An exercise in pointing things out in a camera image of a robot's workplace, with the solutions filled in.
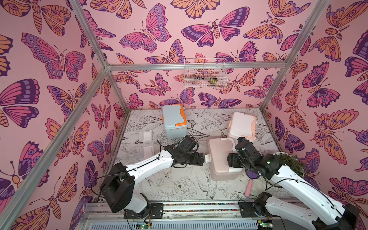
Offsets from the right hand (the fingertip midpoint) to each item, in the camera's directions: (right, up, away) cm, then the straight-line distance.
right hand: (232, 158), depth 77 cm
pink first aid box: (-5, +4, +6) cm, 9 cm away
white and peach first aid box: (+12, +17, +15) cm, 26 cm away
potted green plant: (+28, 0, -5) cm, 29 cm away
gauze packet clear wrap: (-52, 0, +18) cm, 55 cm away
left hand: (-17, -2, +4) cm, 18 cm away
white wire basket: (-11, +53, +19) cm, 57 cm away
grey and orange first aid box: (-33, +21, +19) cm, 44 cm away
